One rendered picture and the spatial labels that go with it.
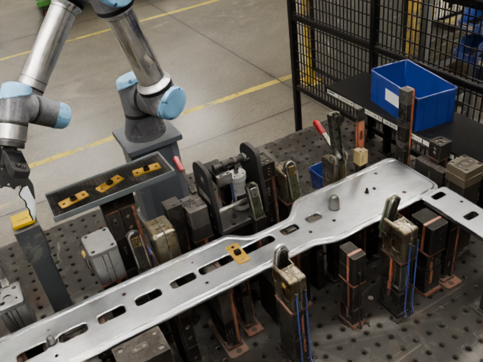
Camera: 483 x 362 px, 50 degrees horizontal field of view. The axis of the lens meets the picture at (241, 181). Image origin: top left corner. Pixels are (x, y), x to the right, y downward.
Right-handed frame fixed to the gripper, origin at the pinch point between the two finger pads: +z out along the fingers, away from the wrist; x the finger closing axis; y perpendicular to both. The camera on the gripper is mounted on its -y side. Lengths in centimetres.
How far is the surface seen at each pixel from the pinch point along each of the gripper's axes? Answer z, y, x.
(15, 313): 23.9, 0.6, -5.5
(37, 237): 5.0, 10.9, -11.8
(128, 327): 24.1, -21.1, -26.8
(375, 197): -15, -39, -97
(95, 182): -12.1, 9.7, -26.7
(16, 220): 0.7, 12.4, -6.2
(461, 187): -20, -56, -116
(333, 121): -38, -29, -87
